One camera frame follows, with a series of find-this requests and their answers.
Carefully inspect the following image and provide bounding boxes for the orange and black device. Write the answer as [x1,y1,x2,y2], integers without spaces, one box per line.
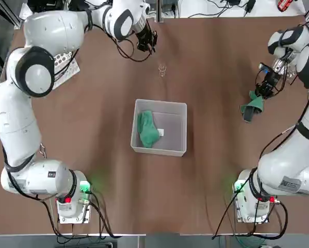
[277,0,295,12]

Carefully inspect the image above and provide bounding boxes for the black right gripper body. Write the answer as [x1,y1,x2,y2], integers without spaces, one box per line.
[262,70,281,87]

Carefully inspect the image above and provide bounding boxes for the white side table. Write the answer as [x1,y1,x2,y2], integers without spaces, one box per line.
[164,0,307,19]

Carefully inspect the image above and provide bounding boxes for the white test tube rack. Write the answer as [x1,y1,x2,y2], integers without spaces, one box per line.
[52,50,80,90]

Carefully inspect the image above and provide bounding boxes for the black cable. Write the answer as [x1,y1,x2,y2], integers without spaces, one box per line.
[106,33,155,63]
[212,190,239,240]
[89,191,124,238]

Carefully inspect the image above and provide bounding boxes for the aluminium frame post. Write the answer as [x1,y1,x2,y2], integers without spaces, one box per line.
[156,0,166,23]

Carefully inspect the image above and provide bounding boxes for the translucent white plastic box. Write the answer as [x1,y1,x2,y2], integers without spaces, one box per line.
[130,99,188,158]

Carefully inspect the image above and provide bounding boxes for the green cloth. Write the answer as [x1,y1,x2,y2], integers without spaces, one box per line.
[136,110,161,149]
[240,90,265,122]

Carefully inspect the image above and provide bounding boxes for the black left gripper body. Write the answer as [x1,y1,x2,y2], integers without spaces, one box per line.
[137,24,155,45]

